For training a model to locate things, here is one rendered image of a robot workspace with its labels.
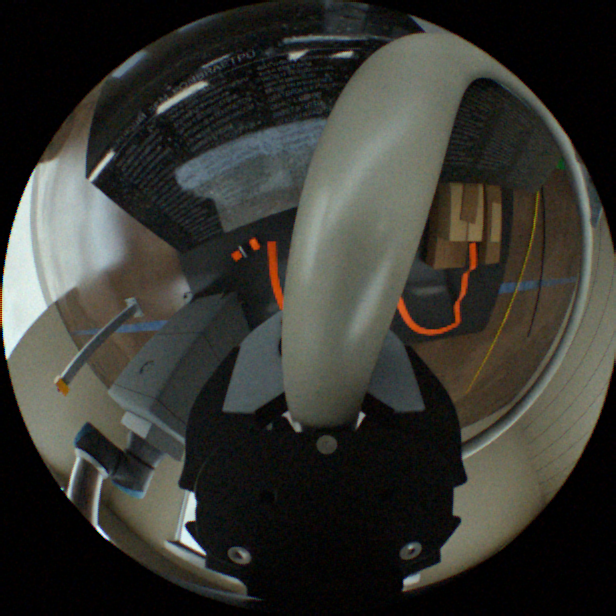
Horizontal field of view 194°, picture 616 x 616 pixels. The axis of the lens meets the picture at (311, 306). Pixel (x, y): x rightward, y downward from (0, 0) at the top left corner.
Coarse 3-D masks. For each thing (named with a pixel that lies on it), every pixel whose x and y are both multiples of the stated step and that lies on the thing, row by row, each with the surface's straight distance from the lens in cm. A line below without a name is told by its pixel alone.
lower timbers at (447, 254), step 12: (492, 192) 141; (432, 204) 111; (432, 216) 111; (432, 228) 111; (432, 240) 112; (444, 240) 111; (432, 252) 112; (444, 252) 113; (456, 252) 119; (480, 252) 145; (492, 252) 146; (432, 264) 112; (444, 264) 115; (456, 264) 121
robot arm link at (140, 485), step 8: (120, 456) 89; (128, 456) 91; (120, 464) 88; (128, 464) 90; (136, 464) 89; (112, 472) 90; (120, 472) 89; (128, 472) 89; (136, 472) 90; (144, 472) 90; (152, 472) 94; (112, 480) 95; (120, 480) 91; (128, 480) 90; (136, 480) 90; (144, 480) 92; (120, 488) 92; (128, 488) 91; (136, 488) 91; (144, 488) 93; (136, 496) 93
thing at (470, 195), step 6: (468, 186) 106; (468, 192) 106; (474, 192) 109; (462, 198) 103; (468, 198) 105; (474, 198) 108; (462, 204) 103; (468, 204) 105; (474, 204) 108; (462, 210) 102; (468, 210) 105; (474, 210) 108; (462, 216) 102; (468, 216) 105; (474, 216) 109; (468, 222) 106; (474, 222) 109
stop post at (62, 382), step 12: (132, 300) 199; (132, 312) 198; (108, 324) 188; (120, 324) 191; (96, 336) 182; (108, 336) 186; (84, 348) 180; (96, 348) 181; (72, 360) 183; (84, 360) 178; (72, 372) 176; (60, 384) 174
